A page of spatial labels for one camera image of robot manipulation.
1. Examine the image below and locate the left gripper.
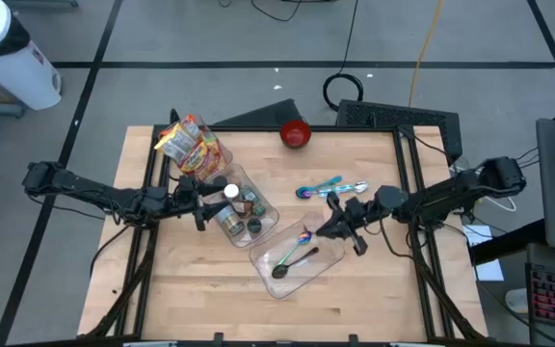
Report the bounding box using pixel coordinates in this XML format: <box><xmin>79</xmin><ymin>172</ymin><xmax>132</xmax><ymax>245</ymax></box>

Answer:
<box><xmin>143</xmin><ymin>175</ymin><xmax>233</xmax><ymax>231</ymax></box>

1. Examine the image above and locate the black coiled cable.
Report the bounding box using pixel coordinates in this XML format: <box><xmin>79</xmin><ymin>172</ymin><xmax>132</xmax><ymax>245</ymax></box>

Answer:
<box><xmin>322</xmin><ymin>0</ymin><xmax>365</xmax><ymax>113</ymax></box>

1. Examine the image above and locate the green white noodle packet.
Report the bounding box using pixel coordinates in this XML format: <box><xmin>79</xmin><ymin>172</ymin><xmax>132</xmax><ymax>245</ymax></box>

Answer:
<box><xmin>164</xmin><ymin>128</ymin><xmax>197</xmax><ymax>163</ymax></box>

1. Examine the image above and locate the tan lid brown jar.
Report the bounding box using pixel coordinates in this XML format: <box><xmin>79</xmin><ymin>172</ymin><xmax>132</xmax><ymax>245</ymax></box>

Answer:
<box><xmin>217</xmin><ymin>206</ymin><xmax>246</xmax><ymax>237</ymax></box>

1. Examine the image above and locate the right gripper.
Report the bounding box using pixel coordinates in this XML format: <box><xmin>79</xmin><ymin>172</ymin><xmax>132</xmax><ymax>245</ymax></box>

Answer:
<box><xmin>316</xmin><ymin>185</ymin><xmax>410</xmax><ymax>256</ymax></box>

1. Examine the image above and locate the white paper sheet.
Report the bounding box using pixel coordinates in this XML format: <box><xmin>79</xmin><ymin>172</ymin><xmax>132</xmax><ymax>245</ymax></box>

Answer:
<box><xmin>462</xmin><ymin>224</ymin><xmax>506</xmax><ymax>283</ymax></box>

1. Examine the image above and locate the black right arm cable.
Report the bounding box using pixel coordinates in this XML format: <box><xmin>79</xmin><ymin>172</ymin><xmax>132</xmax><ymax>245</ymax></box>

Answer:
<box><xmin>377</xmin><ymin>225</ymin><xmax>416</xmax><ymax>260</ymax></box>

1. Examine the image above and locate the yellow snack packet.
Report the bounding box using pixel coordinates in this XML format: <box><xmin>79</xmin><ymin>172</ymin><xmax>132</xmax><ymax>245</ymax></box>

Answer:
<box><xmin>154</xmin><ymin>122</ymin><xmax>177</xmax><ymax>150</ymax></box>

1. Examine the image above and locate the black metal spoon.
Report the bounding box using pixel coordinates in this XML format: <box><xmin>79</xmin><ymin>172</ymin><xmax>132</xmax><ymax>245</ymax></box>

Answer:
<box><xmin>271</xmin><ymin>246</ymin><xmax>321</xmax><ymax>280</ymax></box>

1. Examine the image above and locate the white trash can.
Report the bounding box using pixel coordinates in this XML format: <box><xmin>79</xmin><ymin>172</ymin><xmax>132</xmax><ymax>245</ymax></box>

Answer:
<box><xmin>0</xmin><ymin>0</ymin><xmax>63</xmax><ymax>112</ymax></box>

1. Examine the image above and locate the yellow cable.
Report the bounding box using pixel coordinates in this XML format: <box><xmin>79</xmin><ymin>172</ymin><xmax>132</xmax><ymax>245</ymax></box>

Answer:
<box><xmin>408</xmin><ymin>0</ymin><xmax>445</xmax><ymax>108</ymax></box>

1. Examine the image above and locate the black aluminium table frame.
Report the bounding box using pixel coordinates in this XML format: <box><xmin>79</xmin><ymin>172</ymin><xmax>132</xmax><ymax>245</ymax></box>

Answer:
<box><xmin>82</xmin><ymin>122</ymin><xmax>489</xmax><ymax>347</ymax></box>

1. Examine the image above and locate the white computer mouse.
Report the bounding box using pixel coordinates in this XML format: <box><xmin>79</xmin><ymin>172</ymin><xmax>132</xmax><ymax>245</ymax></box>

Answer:
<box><xmin>504</xmin><ymin>287</ymin><xmax>529</xmax><ymax>314</ymax></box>

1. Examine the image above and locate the grey keyboard desk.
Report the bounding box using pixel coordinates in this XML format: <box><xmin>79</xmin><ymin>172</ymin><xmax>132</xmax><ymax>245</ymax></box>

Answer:
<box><xmin>524</xmin><ymin>242</ymin><xmax>555</xmax><ymax>347</ymax></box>

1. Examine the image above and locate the green lid spice jar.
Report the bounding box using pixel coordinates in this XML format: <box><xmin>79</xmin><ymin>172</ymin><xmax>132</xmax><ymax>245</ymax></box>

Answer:
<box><xmin>241</xmin><ymin>185</ymin><xmax>268</xmax><ymax>218</ymax></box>

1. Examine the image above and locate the colourful snack packet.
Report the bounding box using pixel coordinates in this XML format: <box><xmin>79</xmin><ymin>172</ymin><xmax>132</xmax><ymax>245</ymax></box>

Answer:
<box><xmin>180</xmin><ymin>114</ymin><xmax>207</xmax><ymax>141</ymax></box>

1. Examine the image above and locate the clear plastic bin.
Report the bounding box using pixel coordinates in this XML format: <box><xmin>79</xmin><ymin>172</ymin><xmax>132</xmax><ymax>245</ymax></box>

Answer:
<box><xmin>199</xmin><ymin>162</ymin><xmax>280</xmax><ymax>250</ymax></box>
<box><xmin>154</xmin><ymin>114</ymin><xmax>234</xmax><ymax>184</ymax></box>
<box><xmin>249</xmin><ymin>210</ymin><xmax>346</xmax><ymax>300</ymax></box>

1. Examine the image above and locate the black angled panel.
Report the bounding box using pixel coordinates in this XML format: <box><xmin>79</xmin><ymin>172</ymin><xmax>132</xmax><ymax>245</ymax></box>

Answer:
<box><xmin>214</xmin><ymin>98</ymin><xmax>303</xmax><ymax>127</ymax></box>

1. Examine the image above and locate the red and black bowl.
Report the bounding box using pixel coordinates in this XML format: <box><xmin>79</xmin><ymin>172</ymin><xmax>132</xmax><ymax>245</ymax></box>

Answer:
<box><xmin>279</xmin><ymin>120</ymin><xmax>313</xmax><ymax>149</ymax></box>

